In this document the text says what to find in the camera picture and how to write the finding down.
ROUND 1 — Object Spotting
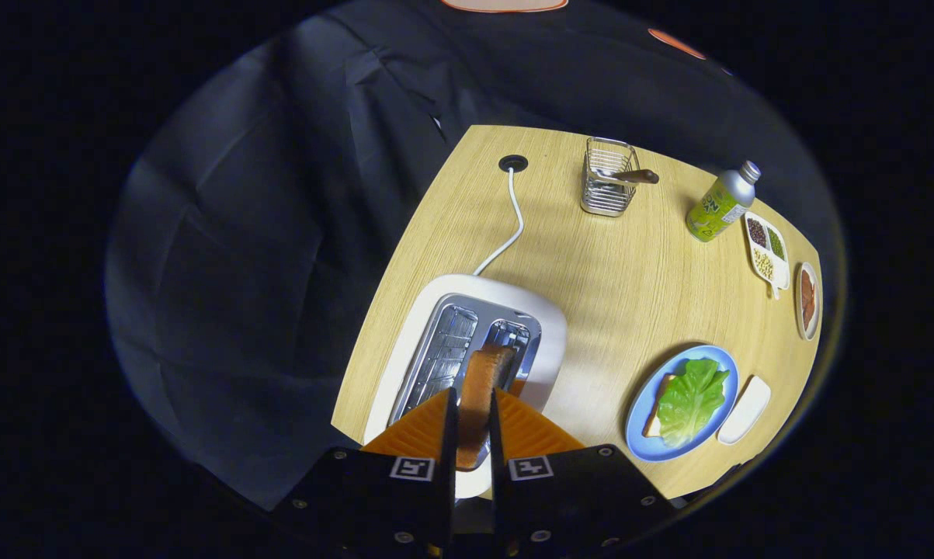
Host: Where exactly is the small white plate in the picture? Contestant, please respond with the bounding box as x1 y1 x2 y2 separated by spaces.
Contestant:
717 376 772 445

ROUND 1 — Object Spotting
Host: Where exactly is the green lettuce leaf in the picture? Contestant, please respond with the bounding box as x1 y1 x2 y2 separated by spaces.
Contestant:
657 358 731 449

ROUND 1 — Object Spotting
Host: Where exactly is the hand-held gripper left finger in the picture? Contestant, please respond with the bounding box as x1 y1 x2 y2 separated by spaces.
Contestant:
269 387 460 555

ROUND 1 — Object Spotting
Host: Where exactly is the white divided dish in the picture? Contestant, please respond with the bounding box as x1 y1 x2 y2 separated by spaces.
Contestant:
745 211 791 300

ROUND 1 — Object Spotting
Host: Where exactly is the brown handled utensil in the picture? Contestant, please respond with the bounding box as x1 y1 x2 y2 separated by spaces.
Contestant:
595 168 660 186

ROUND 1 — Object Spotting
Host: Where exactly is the white bread slice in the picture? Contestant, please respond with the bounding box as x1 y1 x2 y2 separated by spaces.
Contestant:
643 374 679 438
457 345 516 472

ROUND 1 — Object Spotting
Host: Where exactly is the white toaster cable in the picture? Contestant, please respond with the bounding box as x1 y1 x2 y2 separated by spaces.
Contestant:
473 167 525 277

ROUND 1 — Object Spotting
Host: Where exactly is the blue plate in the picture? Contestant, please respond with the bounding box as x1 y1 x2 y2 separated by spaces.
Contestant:
626 345 740 464

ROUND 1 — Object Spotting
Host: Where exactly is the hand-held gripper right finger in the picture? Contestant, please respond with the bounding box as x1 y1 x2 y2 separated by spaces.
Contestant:
487 387 679 555

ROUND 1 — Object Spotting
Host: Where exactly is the green label metal bottle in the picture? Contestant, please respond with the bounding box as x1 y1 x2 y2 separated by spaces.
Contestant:
686 160 762 243

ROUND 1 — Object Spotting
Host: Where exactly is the white toaster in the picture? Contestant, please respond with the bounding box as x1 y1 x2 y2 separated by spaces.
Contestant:
362 273 568 499

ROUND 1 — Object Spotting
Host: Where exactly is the white oval plate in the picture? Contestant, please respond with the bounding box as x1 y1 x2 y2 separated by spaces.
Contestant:
794 262 822 342

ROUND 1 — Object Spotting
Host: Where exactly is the wire utensil basket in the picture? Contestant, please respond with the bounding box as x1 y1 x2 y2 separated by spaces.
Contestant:
580 137 641 217

